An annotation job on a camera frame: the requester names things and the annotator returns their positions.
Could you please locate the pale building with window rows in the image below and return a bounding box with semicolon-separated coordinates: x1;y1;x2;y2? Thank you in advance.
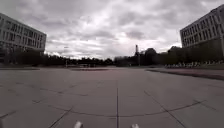
0;12;47;64

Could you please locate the row of trees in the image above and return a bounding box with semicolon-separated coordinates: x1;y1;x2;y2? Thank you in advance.
0;45;224;68

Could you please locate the raised kerb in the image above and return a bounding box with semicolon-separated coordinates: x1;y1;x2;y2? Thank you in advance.
145;67;224;82

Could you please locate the grey building with window rows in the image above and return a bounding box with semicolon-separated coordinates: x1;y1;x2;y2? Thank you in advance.
179;4;224;61

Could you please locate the tall tower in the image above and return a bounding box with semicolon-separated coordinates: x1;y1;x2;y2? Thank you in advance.
134;44;140;66

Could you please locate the grey concrete slab plaza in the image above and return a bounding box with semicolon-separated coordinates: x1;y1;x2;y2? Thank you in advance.
0;67;224;128

